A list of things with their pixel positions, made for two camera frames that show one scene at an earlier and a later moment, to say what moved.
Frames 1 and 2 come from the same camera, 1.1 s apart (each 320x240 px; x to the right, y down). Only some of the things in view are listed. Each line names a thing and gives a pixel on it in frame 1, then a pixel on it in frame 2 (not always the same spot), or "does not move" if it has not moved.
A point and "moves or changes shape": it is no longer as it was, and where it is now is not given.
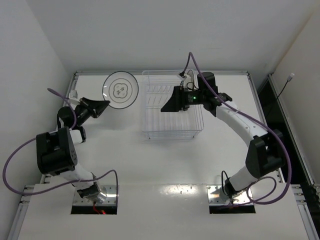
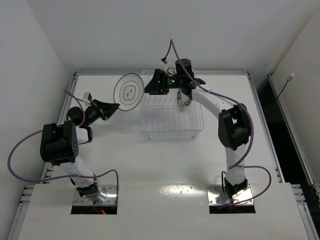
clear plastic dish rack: (157, 86) does not move
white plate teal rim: (121, 88) moves or changes shape
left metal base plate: (107, 196) does not move
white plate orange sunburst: (193, 74) moves or changes shape
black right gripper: (179, 98) to (161, 83)
